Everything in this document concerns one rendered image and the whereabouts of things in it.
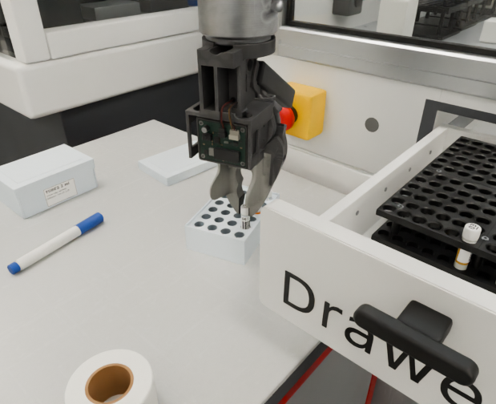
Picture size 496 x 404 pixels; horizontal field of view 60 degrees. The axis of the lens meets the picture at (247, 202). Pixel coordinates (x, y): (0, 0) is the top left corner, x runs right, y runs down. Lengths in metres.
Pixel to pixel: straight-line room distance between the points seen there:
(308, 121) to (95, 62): 0.51
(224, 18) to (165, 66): 0.70
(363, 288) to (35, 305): 0.37
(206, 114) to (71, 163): 0.34
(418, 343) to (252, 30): 0.28
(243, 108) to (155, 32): 0.67
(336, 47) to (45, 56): 0.55
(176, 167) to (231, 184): 0.23
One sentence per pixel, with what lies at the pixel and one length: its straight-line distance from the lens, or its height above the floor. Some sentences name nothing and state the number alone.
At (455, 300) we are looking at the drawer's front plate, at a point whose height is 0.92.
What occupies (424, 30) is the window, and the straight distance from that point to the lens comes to 0.63.
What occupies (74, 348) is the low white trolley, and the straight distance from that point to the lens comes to 0.49.
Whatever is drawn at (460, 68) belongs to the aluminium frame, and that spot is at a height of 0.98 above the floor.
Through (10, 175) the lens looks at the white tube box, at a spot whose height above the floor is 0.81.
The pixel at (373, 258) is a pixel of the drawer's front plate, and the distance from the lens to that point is 0.31.
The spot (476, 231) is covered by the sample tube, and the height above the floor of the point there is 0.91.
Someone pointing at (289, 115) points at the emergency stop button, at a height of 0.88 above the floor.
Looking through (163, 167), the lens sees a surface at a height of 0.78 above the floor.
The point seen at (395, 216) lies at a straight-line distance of 0.40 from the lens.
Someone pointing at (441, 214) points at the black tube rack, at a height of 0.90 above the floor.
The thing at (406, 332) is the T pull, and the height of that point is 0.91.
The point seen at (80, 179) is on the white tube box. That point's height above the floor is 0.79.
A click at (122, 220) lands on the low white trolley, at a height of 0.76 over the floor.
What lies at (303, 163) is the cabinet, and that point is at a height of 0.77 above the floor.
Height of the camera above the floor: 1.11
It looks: 32 degrees down
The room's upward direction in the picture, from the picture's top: straight up
